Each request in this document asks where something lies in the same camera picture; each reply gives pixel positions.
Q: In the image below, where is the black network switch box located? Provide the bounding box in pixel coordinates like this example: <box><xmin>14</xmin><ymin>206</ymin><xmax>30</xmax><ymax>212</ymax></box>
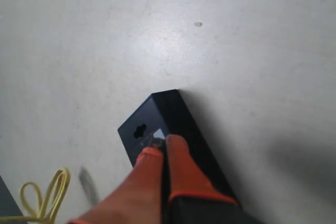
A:
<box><xmin>118</xmin><ymin>89</ymin><xmax>238</xmax><ymax>200</ymax></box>

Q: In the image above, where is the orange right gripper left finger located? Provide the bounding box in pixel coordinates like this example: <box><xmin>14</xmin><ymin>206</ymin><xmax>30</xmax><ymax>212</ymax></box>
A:
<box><xmin>69</xmin><ymin>147</ymin><xmax>163</xmax><ymax>223</ymax></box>

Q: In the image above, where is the yellow ethernet cable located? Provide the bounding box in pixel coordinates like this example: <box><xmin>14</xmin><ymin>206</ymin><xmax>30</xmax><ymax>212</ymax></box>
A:
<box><xmin>0</xmin><ymin>167</ymin><xmax>71</xmax><ymax>222</ymax></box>

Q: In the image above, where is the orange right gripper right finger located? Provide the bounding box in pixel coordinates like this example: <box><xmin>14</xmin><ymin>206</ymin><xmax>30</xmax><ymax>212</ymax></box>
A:
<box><xmin>166</xmin><ymin>135</ymin><xmax>238</xmax><ymax>223</ymax></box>

